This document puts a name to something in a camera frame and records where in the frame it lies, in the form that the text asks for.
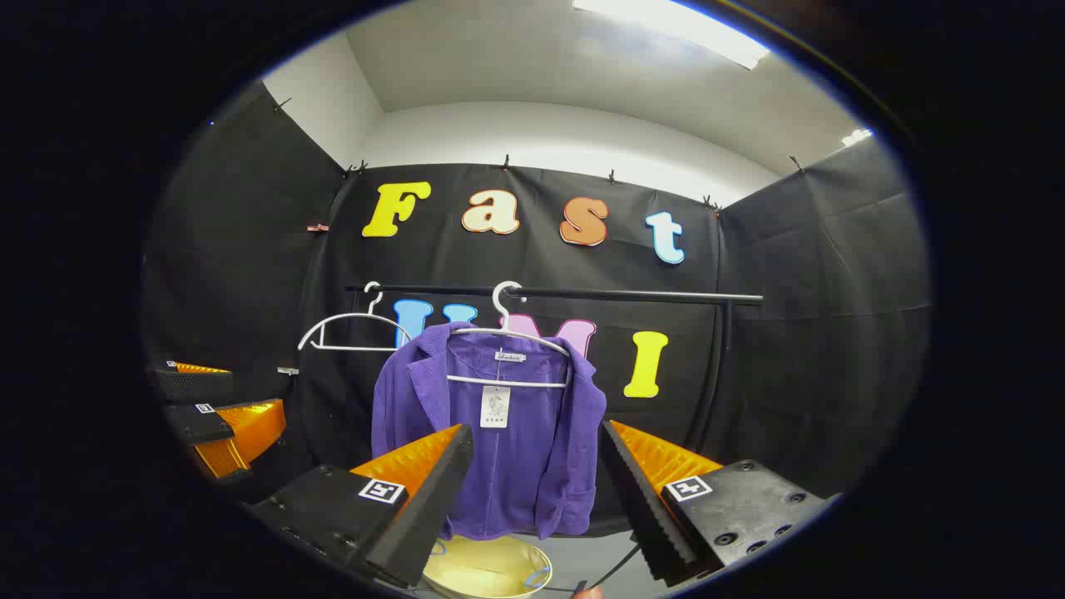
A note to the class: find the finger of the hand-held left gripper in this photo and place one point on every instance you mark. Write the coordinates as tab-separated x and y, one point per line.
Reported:
200	423
195	385

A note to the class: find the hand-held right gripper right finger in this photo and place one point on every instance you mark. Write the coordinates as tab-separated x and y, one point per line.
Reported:
636	499

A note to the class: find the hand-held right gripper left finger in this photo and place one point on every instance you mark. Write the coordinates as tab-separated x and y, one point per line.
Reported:
433	491

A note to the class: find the cream laundry hamper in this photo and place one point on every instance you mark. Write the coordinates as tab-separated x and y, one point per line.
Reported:
487	570

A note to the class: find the purple jacket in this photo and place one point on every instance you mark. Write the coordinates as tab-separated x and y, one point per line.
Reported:
532	449

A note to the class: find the white plastic hanger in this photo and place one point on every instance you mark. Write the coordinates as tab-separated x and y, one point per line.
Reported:
366	314
503	316

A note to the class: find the black clothes rack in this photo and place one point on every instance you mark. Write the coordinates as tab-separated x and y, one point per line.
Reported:
632	294

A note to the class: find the black backdrop cloth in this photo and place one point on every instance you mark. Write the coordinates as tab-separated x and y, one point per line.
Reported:
250	274

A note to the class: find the row of black backdrop clips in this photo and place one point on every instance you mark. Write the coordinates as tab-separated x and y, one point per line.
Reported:
505	161

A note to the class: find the small ceiling light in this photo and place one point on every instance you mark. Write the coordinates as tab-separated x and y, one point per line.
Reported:
857	137

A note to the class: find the long ceiling light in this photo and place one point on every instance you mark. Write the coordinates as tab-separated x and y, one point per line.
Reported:
674	25

